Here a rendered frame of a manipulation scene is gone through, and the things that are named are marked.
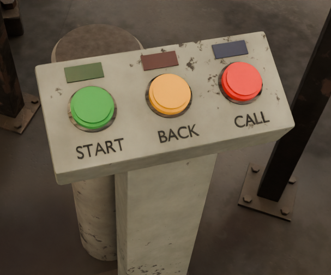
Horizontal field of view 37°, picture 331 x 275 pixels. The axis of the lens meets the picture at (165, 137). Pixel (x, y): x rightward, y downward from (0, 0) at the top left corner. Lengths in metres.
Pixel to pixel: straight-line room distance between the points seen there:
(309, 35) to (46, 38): 0.77
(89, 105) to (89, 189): 0.35
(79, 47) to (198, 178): 0.23
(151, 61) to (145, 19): 1.02
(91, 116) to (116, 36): 0.22
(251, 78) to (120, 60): 0.13
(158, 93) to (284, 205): 0.72
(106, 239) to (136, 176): 0.44
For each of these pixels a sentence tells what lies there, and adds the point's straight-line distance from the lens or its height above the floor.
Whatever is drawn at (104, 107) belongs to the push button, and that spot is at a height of 0.61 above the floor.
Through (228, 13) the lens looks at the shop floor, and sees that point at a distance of 1.57.
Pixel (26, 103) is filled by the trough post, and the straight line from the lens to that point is 1.28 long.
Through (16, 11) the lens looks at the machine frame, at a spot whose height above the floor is 0.07.
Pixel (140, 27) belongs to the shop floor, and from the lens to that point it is 1.48.
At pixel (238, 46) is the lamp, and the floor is 0.62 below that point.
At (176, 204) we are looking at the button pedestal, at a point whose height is 0.44.
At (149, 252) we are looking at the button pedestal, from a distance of 0.69.
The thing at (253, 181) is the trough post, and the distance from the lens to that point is 1.15.
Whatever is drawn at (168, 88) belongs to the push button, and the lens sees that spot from 0.47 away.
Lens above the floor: 0.95
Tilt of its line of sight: 53 degrees down
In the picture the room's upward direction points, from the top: 6 degrees clockwise
